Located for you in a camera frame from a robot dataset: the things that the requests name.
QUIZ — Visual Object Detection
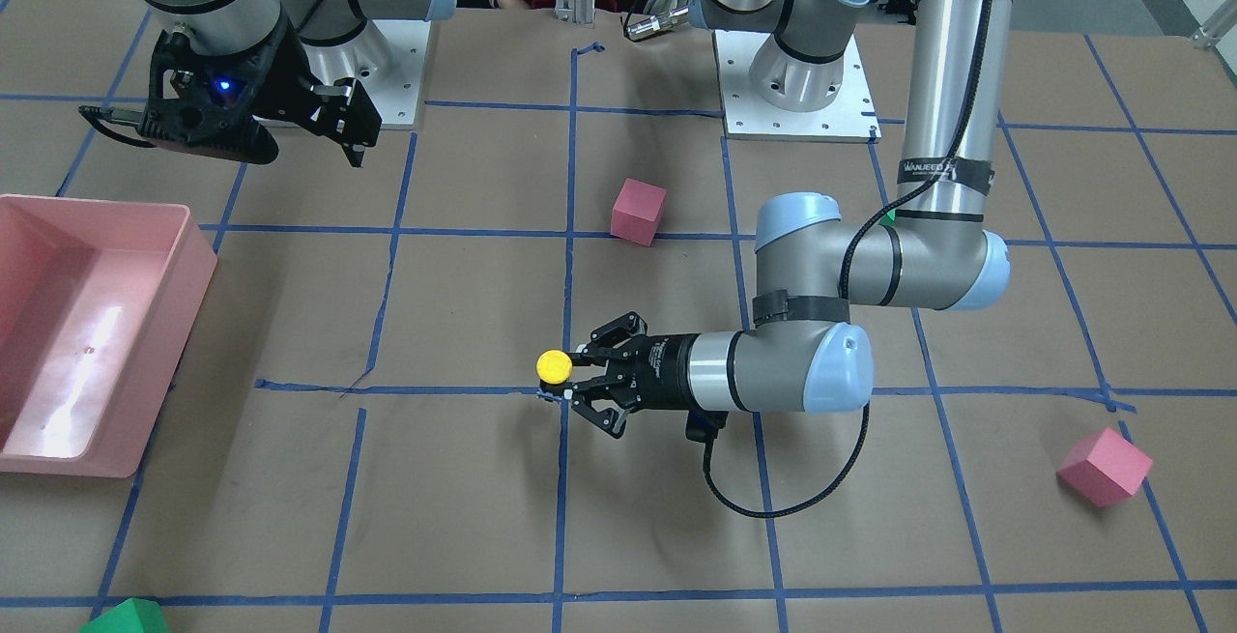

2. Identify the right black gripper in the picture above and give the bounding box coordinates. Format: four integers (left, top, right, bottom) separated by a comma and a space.
140, 19, 383, 169

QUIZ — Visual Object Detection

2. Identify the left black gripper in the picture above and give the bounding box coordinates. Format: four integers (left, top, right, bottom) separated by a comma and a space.
565, 312, 696, 439

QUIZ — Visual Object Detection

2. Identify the yellow push button switch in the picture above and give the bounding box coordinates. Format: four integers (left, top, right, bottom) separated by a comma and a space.
534, 350, 574, 403

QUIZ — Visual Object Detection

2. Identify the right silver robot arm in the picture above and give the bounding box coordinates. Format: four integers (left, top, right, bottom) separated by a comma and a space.
79, 0, 458, 167

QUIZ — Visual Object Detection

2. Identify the pink cube near person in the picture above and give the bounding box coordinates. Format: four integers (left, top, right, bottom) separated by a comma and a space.
609, 178, 667, 246

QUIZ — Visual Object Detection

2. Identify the pink plastic bin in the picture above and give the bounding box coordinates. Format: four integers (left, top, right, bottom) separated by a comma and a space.
1, 194, 216, 477

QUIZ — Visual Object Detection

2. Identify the green cube near bin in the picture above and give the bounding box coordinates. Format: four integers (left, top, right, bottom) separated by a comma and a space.
79, 598, 171, 633

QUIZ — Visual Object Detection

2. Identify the pink cube front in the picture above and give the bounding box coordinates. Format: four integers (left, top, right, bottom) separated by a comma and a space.
1056, 429, 1154, 508

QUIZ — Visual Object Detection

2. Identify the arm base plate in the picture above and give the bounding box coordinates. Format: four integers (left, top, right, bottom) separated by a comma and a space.
303, 19, 433, 129
714, 30, 882, 143

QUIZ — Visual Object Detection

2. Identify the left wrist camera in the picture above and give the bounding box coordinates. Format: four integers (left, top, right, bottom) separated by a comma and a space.
684, 409, 729, 445

